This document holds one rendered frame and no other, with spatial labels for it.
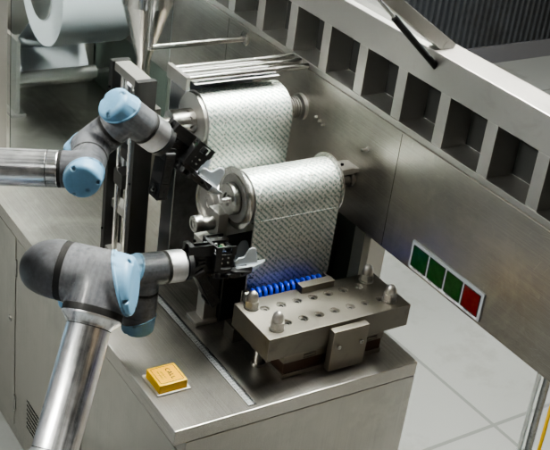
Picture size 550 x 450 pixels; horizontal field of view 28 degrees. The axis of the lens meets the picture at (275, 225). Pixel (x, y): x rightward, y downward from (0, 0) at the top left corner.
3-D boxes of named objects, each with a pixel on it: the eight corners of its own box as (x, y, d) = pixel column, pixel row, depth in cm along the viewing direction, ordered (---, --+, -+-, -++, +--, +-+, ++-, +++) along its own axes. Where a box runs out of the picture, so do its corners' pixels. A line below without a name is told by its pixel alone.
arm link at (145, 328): (112, 316, 258) (116, 274, 253) (159, 327, 256) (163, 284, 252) (100, 332, 250) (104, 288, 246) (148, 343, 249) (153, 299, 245)
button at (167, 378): (145, 377, 252) (145, 369, 251) (172, 370, 256) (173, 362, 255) (159, 395, 247) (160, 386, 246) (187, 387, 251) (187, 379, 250)
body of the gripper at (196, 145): (218, 154, 242) (183, 127, 233) (193, 185, 242) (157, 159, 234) (201, 140, 247) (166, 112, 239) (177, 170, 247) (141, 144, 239)
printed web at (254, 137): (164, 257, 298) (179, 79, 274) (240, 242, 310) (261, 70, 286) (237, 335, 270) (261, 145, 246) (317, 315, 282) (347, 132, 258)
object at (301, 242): (244, 289, 265) (254, 221, 256) (326, 270, 277) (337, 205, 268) (245, 290, 265) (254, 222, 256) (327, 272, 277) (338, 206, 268)
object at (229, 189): (217, 183, 260) (232, 182, 253) (224, 182, 261) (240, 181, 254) (221, 215, 260) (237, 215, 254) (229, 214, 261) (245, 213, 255)
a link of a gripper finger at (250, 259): (273, 247, 259) (237, 251, 254) (270, 270, 261) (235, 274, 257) (266, 242, 261) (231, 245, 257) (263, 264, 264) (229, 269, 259)
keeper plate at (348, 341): (323, 367, 262) (329, 328, 257) (357, 357, 267) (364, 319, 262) (329, 373, 260) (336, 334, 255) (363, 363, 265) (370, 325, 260)
